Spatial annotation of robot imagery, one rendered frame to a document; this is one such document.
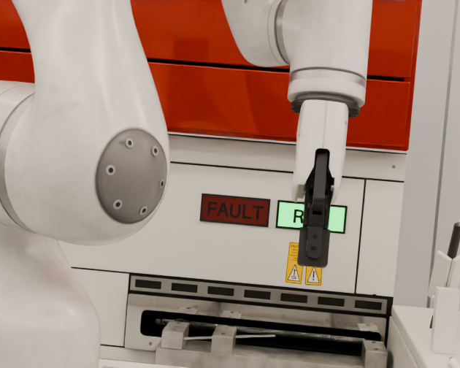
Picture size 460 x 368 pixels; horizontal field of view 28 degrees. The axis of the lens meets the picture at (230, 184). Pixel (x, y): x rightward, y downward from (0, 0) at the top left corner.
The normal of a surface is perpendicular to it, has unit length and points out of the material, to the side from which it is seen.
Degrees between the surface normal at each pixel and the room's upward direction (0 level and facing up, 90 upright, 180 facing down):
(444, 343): 90
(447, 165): 90
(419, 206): 90
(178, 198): 90
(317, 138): 75
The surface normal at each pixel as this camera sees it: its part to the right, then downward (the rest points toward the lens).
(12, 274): 0.28, -0.80
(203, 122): -0.07, 0.04
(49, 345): 0.42, -0.04
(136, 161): 0.71, -0.10
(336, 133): 0.16, -0.24
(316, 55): -0.43, -0.18
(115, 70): 0.67, -0.33
